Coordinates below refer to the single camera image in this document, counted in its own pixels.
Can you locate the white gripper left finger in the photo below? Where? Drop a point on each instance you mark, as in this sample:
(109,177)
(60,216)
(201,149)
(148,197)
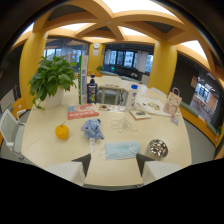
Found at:
(68,170)

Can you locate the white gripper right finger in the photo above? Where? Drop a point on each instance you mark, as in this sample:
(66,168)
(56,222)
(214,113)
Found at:
(159,170)

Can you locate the shiny metal bowl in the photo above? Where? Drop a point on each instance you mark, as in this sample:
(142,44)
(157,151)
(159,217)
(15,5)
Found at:
(157,148)

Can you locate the orange fruit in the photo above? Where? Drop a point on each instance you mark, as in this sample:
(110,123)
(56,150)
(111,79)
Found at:
(62,131)

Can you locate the light blue face mask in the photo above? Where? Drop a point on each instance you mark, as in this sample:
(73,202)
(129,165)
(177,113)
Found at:
(121,150)

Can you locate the blue plush toy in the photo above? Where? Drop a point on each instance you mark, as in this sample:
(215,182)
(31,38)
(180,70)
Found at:
(92,128)

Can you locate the small dark photo card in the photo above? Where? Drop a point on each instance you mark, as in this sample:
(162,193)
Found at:
(140,114)

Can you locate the red booklet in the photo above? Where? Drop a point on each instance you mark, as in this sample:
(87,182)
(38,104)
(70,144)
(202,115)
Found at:
(82,111)

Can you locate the white printed tote bag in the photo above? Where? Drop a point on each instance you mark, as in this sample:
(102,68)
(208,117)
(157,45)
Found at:
(150,105)

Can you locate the white office chair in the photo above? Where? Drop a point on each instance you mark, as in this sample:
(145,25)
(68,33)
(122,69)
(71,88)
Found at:
(10,134)

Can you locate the patterned paper gift bag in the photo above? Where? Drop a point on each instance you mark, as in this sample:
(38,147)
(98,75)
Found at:
(172,102)

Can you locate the white plant pot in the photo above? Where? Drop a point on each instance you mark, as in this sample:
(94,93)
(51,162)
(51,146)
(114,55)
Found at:
(53,99)

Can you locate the colourful flat leaflet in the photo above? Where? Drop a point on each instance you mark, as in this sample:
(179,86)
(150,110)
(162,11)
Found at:
(111,108)

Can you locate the white bottle blue cap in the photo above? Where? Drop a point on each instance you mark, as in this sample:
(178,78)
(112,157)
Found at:
(131,97)

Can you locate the orange chair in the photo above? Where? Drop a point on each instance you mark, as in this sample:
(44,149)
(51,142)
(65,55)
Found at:
(18,107)

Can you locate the dark blue pump bottle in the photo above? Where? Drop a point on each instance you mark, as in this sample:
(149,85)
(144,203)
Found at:
(92,89)

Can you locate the tall white green box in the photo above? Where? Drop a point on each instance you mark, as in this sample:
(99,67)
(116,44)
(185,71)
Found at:
(83,79)

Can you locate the green potted plant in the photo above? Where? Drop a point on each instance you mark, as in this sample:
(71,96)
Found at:
(51,78)

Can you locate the round wall clock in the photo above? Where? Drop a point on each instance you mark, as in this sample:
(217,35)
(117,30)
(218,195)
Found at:
(96,45)

